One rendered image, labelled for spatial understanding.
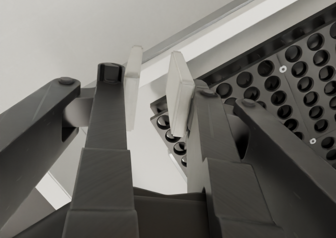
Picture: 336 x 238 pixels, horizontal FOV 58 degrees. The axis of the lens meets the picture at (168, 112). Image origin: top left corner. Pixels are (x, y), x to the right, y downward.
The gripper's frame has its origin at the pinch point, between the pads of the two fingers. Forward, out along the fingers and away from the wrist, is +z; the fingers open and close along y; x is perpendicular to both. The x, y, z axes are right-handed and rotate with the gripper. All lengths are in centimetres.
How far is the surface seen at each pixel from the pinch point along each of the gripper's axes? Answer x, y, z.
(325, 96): -0.9, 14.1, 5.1
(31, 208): -44, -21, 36
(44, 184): -9.7, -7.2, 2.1
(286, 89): -0.7, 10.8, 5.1
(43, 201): -43, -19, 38
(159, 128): -5.4, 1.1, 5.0
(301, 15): 4.7, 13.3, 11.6
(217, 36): 2.5, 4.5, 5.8
